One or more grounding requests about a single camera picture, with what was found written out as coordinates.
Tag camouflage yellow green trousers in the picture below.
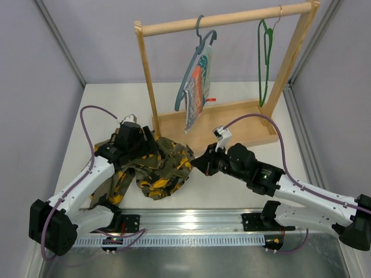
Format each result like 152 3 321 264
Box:
89 136 195 208

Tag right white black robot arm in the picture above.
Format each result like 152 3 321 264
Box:
191 143 370 251

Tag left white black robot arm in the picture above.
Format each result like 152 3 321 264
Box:
28 121 158 256

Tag patterned folded garment on hanger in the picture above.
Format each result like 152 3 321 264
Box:
184 46 213 134

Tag blue plastic hanger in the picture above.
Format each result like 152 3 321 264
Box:
174 14 217 112

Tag wooden clothes rack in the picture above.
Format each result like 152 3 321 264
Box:
134 0 321 155

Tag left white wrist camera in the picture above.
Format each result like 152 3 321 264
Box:
116 114 137 125

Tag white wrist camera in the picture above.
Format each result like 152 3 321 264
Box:
213 126 232 151
116 114 137 125

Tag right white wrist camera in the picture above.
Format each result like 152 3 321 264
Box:
213 126 232 151

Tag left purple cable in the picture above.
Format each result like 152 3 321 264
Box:
40 105 119 261

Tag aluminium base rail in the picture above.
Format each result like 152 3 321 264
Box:
121 208 268 233

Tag slotted grey cable duct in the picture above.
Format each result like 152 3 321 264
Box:
74 234 265 248

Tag green wire hanger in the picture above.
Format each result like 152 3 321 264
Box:
257 6 282 107

